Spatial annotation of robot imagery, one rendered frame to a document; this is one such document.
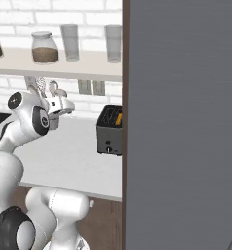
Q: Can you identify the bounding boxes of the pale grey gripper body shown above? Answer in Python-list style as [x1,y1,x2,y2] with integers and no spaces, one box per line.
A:
[55,96,76,116]

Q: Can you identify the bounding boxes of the dark grey toaster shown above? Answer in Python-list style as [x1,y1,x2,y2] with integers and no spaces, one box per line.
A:
[95,104,123,157]

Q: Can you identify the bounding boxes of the orange bread slice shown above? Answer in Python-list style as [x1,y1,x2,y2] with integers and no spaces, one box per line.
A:
[115,112,123,128]

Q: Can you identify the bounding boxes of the clear drinking glass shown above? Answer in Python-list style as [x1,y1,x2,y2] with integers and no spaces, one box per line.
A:
[104,24,123,64]
[59,23,81,63]

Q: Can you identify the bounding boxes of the brown base cupboard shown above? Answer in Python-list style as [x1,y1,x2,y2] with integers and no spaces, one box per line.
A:
[10,185,123,250]

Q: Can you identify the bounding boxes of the tall grey fridge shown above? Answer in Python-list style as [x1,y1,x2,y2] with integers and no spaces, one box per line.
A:
[121,0,232,250]

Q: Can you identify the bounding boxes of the grey wall socket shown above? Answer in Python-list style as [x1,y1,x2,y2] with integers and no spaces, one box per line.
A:
[92,80,106,97]
[77,79,93,96]

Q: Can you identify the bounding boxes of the white wall shelf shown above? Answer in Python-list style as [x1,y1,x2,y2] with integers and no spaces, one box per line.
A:
[0,48,123,83]

